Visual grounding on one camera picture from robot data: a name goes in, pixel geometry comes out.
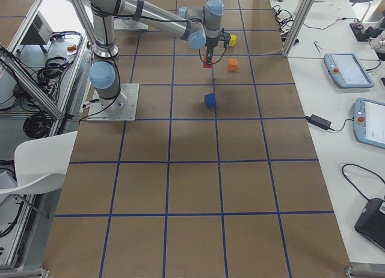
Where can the black laptop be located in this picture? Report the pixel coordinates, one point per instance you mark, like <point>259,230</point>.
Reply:
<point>371,222</point>

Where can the orange wooden block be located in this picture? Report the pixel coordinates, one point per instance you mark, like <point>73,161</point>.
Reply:
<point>232,65</point>

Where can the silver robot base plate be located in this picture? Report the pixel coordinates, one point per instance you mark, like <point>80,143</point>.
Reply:
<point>124,107</point>

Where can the blue teach pendant lower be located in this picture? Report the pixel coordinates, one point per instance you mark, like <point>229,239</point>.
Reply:
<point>368,122</point>

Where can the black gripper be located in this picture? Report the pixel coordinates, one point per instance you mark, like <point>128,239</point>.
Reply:
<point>210,44</point>

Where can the aluminium frame post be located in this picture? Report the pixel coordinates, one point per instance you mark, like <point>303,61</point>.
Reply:
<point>300,14</point>

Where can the yellow wooden block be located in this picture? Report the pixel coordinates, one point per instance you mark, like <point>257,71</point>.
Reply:
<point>232,41</point>

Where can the red wooden block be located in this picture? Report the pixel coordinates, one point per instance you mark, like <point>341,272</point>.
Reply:
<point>205,63</point>

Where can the grey control box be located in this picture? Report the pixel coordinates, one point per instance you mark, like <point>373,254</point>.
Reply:
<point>39,33</point>

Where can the white chair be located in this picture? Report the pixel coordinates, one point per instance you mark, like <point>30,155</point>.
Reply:
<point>41,165</point>

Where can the black power adapter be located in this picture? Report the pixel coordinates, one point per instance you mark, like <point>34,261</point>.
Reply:
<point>319,121</point>

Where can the blue wooden block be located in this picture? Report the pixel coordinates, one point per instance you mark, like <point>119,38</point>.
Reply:
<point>210,100</point>

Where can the blue teach pendant upper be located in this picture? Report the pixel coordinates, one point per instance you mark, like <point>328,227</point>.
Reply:
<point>347,71</point>

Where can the blue teach pendant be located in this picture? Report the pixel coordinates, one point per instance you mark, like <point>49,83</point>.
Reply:
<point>347,71</point>
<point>368,122</point>

